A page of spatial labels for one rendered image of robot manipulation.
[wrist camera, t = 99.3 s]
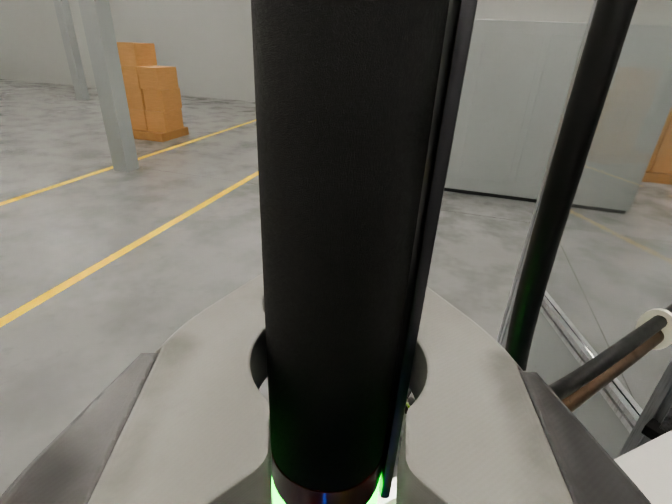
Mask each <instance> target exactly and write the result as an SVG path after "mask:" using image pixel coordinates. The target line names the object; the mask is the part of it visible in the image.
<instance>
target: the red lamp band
mask: <svg viewBox="0 0 672 504"><path fill-rule="evenodd" d="M384 449H385V442H384ZM384 449H383V454H382V457H381V460H380V462H379V464H378V465H377V467H376V468H375V470H374V471H373V472H372V473H371V474H370V475H369V476H368V477H367V478H366V479H365V480H363V481H362V482H360V483H359V484H357V485H355V486H352V487H350V488H347V489H343V490H339V491H318V490H313V489H309V488H306V487H304V486H301V485H299V484H297V483H296V482H294V481H292V480H291V479H290V478H289V477H287V476H286V475H285V474H284V473H283V472H282V470H281V469H280V468H279V466H278V465H277V463H276V461H275V459H274V457H273V454H272V450H271V454H272V480H273V483H274V486H275V488H276V490H277V492H278V493H279V495H280V496H281V497H282V499H283V500H284V501H285V502H286V503H287V504H366V503H367V501H368V500H369V499H370V498H371V497H372V495H373V494H374V492H375V490H376V488H377V486H378V484H379V481H380V476H381V470H382V463H383V456H384Z"/></svg>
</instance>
